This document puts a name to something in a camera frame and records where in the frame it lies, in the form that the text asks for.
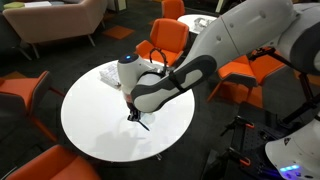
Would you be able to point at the orange chair far side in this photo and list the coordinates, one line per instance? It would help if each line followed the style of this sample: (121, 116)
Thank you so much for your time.
(165, 38)

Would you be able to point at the clear glass cup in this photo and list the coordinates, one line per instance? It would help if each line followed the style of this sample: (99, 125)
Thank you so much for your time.
(147, 118)

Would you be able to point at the orange chair background top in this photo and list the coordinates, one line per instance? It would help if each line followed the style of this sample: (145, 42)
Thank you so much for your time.
(171, 10)

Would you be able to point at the teal and black pen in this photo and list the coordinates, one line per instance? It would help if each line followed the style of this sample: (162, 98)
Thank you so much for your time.
(144, 126)

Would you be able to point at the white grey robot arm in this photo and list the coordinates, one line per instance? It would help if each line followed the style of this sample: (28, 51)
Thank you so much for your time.
(292, 29)

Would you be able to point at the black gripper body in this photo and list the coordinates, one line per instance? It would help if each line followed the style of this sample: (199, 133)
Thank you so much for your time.
(135, 114)

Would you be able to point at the white round table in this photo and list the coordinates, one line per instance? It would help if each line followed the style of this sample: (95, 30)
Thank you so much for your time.
(196, 22)
(94, 118)

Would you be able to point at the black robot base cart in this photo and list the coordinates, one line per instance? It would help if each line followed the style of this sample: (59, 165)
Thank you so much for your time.
(266, 147)

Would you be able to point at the beige sofa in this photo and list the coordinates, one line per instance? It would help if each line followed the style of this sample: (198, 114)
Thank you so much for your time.
(49, 23)

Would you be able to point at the orange grey chair left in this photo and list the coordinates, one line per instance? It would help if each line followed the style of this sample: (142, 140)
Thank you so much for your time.
(19, 98)

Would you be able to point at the orange chair beside table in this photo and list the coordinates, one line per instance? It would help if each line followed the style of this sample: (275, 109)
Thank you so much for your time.
(241, 80)

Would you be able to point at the orange chair bottom left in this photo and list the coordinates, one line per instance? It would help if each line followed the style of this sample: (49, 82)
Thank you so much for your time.
(56, 163)

